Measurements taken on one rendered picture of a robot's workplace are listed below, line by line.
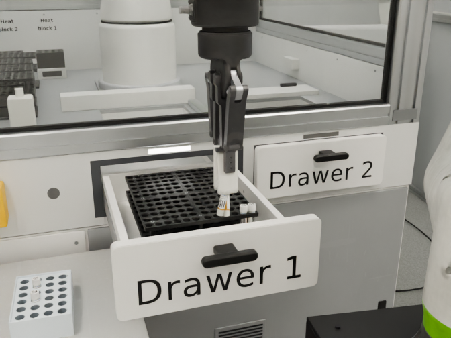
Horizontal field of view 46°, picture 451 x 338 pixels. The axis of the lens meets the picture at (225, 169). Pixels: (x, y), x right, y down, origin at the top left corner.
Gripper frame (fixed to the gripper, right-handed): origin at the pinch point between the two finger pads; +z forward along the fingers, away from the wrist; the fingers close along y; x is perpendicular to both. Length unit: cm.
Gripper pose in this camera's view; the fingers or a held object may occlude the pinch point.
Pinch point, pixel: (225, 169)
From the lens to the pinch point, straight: 79.6
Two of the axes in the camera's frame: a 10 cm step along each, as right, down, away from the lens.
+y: 3.0, 3.2, -9.0
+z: 0.0, 9.4, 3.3
